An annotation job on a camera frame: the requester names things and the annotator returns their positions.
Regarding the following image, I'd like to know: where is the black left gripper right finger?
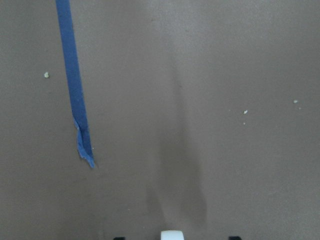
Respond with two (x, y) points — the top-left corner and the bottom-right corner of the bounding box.
(228, 236), (240, 240)

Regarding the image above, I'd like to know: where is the brown paper table cover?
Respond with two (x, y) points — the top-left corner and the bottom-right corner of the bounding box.
(0, 0), (320, 240)

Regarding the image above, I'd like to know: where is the white plastic cup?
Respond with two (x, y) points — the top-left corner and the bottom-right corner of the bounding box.
(160, 230), (185, 240)

